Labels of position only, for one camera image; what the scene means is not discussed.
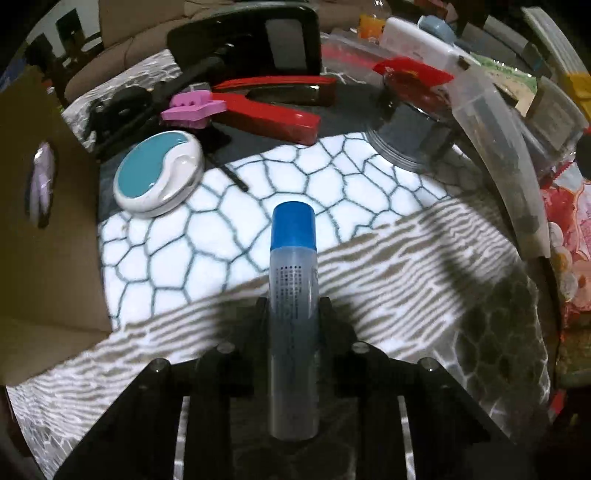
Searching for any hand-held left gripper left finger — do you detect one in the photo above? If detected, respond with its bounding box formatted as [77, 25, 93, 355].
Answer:
[53, 298, 273, 480]

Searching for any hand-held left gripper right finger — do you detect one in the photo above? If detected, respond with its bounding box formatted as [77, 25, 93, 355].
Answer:
[318, 298, 536, 480]

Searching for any blue capped clear tube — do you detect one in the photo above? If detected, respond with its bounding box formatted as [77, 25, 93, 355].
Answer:
[268, 200, 320, 441]

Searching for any teal white round case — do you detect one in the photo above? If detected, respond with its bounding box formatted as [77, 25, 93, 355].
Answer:
[113, 130, 205, 219]

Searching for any pink toe separator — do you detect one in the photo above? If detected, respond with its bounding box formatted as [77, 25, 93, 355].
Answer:
[160, 90, 228, 130]

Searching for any black metal tool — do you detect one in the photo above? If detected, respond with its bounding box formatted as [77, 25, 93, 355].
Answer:
[88, 88, 154, 153]

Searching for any clear plastic container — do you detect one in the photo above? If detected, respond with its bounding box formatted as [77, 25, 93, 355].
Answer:
[450, 69, 552, 259]

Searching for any black hair pin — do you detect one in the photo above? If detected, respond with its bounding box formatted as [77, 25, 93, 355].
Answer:
[208, 152, 250, 192]

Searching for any round glass dish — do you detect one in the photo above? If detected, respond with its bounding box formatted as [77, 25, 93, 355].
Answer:
[365, 83, 458, 174]

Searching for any red floral bag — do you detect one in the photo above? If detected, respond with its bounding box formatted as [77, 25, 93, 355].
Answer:
[540, 175, 591, 328]

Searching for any light purple packet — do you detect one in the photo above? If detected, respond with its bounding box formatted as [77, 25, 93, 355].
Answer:
[34, 142, 57, 219]

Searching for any black headset viewer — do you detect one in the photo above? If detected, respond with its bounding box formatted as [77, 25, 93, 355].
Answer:
[166, 7, 322, 81]

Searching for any white tissue box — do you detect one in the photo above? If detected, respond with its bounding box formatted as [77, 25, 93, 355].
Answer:
[379, 16, 481, 77]

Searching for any orange juice bottle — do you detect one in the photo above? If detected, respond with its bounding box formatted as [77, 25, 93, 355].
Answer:
[358, 0, 389, 38]

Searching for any green snack packet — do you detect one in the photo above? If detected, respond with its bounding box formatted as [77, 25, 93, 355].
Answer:
[471, 53, 539, 100]

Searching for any glass candle jar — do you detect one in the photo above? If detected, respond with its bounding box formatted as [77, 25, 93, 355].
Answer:
[526, 76, 589, 158]

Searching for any brown sofa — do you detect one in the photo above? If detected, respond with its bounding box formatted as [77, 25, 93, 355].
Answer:
[65, 0, 393, 104]

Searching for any blue-grey soap bar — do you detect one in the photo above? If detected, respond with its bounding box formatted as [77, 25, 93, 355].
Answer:
[418, 15, 458, 40]

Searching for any grey cardboard box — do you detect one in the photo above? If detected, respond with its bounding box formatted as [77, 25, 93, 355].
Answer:
[522, 7, 591, 79]

